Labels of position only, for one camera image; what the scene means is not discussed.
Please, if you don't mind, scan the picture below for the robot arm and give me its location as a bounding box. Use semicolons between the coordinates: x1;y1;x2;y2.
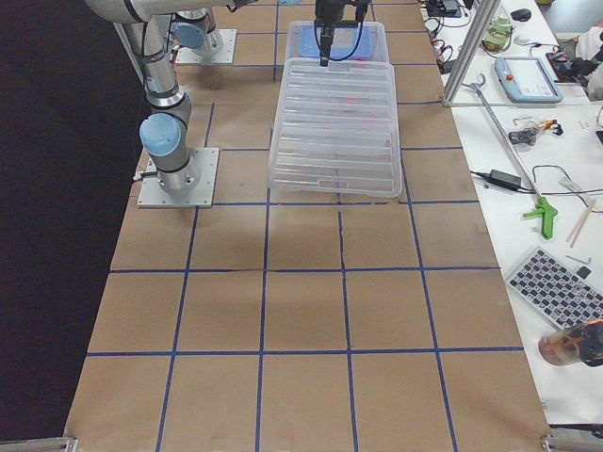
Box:
87;1;249;194
170;1;369;67

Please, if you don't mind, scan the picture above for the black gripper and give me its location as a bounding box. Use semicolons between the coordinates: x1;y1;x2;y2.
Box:
314;0;371;66

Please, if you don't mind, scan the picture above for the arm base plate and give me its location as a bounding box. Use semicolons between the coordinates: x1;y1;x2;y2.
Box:
137;148;220;208
175;29;236;66

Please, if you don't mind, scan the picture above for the clear plastic storage box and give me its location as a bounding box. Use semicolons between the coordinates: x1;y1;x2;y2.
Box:
270;20;404;199

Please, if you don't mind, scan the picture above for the aluminium frame post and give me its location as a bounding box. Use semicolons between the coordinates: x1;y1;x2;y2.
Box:
442;0;500;106

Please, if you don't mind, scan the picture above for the amber glass bottle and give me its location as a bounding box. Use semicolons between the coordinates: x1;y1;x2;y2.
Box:
538;319;602;367

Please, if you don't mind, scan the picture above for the clear plastic box lid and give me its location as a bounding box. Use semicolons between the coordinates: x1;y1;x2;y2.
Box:
267;56;396;193

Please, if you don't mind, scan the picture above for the wooden chopstick pair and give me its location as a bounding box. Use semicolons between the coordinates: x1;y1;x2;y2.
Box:
566;200;596;248

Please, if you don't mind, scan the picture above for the blue plastic tray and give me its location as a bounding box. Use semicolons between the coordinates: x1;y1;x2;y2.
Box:
300;24;319;58

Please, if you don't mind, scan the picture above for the teach pendant tablet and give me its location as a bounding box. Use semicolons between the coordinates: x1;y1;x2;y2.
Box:
494;56;563;104

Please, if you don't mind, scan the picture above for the black power adapter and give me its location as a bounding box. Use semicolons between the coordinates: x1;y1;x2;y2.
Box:
471;169;531;193

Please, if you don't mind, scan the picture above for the green handled grabber tool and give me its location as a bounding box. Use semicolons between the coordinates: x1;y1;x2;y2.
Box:
462;73;558;240

